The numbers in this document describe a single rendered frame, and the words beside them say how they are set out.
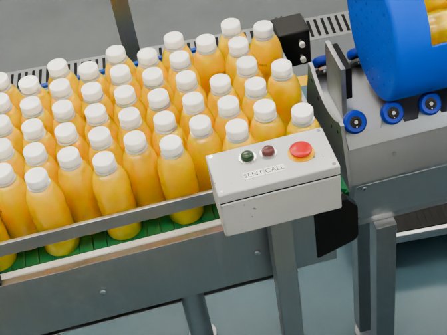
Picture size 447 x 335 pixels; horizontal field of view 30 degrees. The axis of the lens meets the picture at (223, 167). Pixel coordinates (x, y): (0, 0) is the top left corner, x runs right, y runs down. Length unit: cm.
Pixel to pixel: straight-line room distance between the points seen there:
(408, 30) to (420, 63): 7
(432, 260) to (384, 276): 63
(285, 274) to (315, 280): 104
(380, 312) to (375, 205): 39
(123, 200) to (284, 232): 29
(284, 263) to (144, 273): 26
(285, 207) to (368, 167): 35
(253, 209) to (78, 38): 248
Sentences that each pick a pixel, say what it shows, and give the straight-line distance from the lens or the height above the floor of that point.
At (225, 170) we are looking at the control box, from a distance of 134.
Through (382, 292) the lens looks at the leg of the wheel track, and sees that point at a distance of 205.
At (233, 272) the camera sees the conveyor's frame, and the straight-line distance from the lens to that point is 162.
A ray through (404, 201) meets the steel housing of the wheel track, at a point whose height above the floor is 68.
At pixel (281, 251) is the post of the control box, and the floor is 89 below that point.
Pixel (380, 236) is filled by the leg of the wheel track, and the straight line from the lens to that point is 189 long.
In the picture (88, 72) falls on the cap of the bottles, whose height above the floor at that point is 108.
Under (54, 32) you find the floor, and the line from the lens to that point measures 382.
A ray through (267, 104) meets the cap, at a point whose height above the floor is 108.
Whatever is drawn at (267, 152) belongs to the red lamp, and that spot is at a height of 111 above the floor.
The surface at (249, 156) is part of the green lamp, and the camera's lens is 134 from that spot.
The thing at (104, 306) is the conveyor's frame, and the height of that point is 77.
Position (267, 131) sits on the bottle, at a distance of 148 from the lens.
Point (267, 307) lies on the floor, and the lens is 252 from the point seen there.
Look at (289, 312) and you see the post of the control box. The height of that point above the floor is 71.
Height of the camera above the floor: 203
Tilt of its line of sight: 44 degrees down
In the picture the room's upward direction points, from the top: 10 degrees counter-clockwise
